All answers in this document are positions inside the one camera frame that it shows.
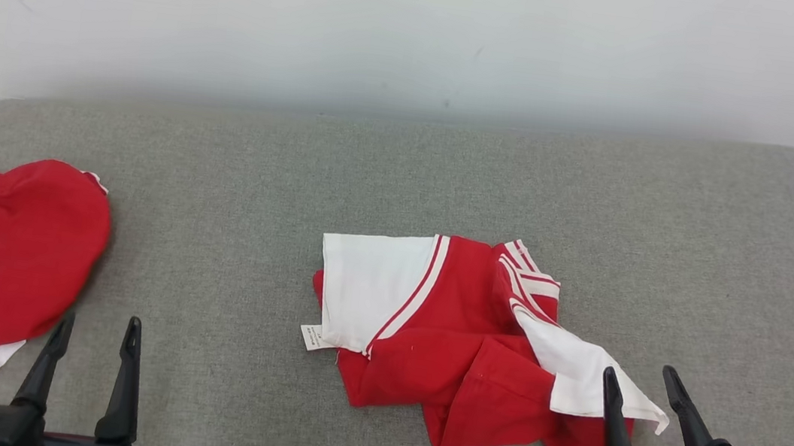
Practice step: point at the red shorts with white stripe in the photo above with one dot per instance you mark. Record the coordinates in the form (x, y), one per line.
(1, 242)

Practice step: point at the red Bulls basketball jersey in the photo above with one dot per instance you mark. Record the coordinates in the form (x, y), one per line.
(446, 320)

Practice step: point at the grey fabric sofa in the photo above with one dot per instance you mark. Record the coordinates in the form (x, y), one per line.
(402, 178)

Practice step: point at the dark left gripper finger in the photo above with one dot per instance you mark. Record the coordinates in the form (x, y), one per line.
(124, 394)
(43, 376)

